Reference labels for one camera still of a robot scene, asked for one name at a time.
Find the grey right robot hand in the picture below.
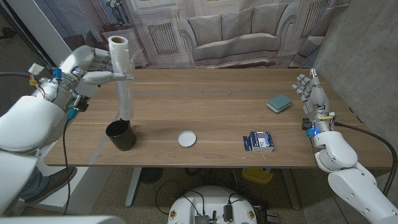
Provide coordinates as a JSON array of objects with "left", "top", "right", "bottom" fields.
[{"left": 291, "top": 68, "right": 335, "bottom": 133}]

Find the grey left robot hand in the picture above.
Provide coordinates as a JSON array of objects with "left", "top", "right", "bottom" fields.
[{"left": 60, "top": 45, "right": 135, "bottom": 97}]

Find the clear plastic wrap roll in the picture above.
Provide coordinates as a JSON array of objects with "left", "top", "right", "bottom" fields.
[{"left": 107, "top": 35, "right": 135, "bottom": 121}]

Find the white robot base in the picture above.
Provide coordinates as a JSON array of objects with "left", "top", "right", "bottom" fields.
[{"left": 167, "top": 185, "right": 258, "bottom": 224}]

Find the blue and white package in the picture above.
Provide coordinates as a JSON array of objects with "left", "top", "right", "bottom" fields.
[{"left": 243, "top": 131, "right": 275, "bottom": 152}]

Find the black cup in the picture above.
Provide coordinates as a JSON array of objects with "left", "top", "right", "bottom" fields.
[{"left": 105, "top": 119, "right": 137, "bottom": 152}]

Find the white jar lid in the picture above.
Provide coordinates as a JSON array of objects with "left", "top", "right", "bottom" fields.
[{"left": 177, "top": 129, "right": 197, "bottom": 148}]

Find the teal sponge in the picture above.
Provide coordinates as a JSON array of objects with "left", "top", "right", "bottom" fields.
[{"left": 266, "top": 94, "right": 294, "bottom": 114}]

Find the white pillar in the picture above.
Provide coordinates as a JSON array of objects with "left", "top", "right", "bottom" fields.
[{"left": 6, "top": 0, "right": 73, "bottom": 65}]

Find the grey table leg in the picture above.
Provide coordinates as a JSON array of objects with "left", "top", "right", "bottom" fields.
[{"left": 281, "top": 169, "right": 302, "bottom": 211}]

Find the yellow object under table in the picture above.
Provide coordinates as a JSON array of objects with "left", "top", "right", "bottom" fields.
[{"left": 241, "top": 167, "right": 274, "bottom": 184}]

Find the printed living room backdrop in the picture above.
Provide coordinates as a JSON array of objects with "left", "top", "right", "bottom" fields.
[{"left": 32, "top": 0, "right": 351, "bottom": 85}]

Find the grey shoe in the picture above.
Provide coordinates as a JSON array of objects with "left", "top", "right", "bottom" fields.
[{"left": 24, "top": 166, "right": 78, "bottom": 205}]

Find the black round floor fan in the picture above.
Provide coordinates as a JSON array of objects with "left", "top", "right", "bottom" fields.
[{"left": 140, "top": 167, "right": 164, "bottom": 184}]

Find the white table leg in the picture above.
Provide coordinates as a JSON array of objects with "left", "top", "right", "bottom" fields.
[{"left": 124, "top": 167, "right": 143, "bottom": 208}]

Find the person leg in jeans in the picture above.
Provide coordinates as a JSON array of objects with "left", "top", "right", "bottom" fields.
[{"left": 17, "top": 166, "right": 43, "bottom": 200}]

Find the white robot torso edge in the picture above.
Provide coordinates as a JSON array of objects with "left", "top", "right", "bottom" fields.
[{"left": 0, "top": 216, "right": 127, "bottom": 224}]

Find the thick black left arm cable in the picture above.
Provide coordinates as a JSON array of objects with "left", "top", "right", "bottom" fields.
[{"left": 0, "top": 72, "right": 34, "bottom": 79}]

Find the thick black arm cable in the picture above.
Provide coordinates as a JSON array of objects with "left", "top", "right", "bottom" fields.
[
  {"left": 334, "top": 121, "right": 398, "bottom": 197},
  {"left": 0, "top": 72, "right": 34, "bottom": 79}
]

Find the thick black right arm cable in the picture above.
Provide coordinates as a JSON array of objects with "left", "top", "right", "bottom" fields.
[{"left": 334, "top": 121, "right": 398, "bottom": 197}]

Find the black floor cable loop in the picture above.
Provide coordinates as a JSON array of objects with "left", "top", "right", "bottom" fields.
[{"left": 154, "top": 179, "right": 206, "bottom": 216}]

